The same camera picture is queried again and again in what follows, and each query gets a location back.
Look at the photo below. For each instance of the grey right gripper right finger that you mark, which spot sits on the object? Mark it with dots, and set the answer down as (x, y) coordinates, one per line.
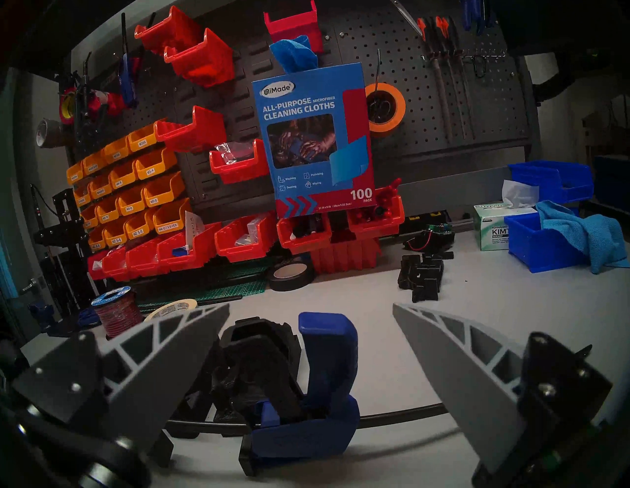
(492, 393)

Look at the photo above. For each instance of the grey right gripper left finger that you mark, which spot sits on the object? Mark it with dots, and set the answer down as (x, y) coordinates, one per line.
(162, 364)

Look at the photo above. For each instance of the blue black bar clamp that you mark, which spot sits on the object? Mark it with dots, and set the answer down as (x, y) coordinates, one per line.
(330, 354)

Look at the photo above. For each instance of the small black printed part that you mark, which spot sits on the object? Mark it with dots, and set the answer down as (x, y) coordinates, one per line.
(407, 275)
(433, 280)

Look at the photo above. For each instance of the beige masking tape roll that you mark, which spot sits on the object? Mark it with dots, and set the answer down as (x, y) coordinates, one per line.
(167, 310)

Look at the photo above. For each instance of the small blue tool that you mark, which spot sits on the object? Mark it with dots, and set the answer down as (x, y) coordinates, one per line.
(88, 317)

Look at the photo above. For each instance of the green cutting mat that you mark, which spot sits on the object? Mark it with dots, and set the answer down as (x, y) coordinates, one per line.
(226, 291)

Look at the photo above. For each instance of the red storage bin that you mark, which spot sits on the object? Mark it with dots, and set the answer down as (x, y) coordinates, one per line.
(305, 242)
(246, 248)
(241, 172)
(202, 130)
(118, 269)
(376, 227)
(98, 268)
(197, 258)
(167, 24)
(305, 24)
(145, 263)
(206, 64)

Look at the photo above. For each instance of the white paper packet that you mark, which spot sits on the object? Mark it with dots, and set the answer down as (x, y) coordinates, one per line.
(193, 231)

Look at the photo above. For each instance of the orange storage bin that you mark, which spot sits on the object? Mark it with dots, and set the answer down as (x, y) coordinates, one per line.
(102, 186)
(155, 165)
(171, 216)
(90, 218)
(97, 239)
(82, 196)
(163, 190)
(75, 173)
(117, 150)
(93, 163)
(132, 200)
(108, 210)
(124, 176)
(140, 225)
(145, 137)
(115, 232)

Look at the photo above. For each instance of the black tape roll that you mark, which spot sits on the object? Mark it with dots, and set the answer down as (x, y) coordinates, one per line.
(293, 286)

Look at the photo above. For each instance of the green white Kimwipes box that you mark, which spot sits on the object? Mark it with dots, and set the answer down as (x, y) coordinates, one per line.
(492, 231)

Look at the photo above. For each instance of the black metal press stand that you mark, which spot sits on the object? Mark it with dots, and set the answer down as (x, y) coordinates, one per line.
(64, 231)

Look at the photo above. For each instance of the blue microfiber cloth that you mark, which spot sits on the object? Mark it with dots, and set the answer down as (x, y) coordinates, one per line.
(590, 231)

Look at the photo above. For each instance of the stacked red storage bins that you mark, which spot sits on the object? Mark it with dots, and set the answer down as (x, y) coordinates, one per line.
(344, 257)

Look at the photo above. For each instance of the red plastic tool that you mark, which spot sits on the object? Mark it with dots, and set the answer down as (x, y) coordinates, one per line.
(110, 102)

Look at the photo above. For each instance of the red yellow tape roll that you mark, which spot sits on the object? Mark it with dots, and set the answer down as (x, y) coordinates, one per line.
(66, 106)

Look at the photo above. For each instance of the orange tape roll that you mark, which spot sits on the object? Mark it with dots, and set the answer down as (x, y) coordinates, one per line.
(393, 125)

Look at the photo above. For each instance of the blue cleaning cloths box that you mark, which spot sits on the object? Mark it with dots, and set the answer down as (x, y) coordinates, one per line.
(315, 93)

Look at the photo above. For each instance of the blue cloth in box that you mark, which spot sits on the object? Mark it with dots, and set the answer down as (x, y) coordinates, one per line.
(295, 56)

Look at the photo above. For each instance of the orange black screwdriver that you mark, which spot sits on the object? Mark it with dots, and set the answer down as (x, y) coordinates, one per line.
(445, 34)
(428, 42)

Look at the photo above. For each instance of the grey duct tape roll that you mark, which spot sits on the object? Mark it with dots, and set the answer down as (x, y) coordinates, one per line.
(49, 133)

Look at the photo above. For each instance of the grey pegboard wall panel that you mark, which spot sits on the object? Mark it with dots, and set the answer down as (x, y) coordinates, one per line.
(433, 108)

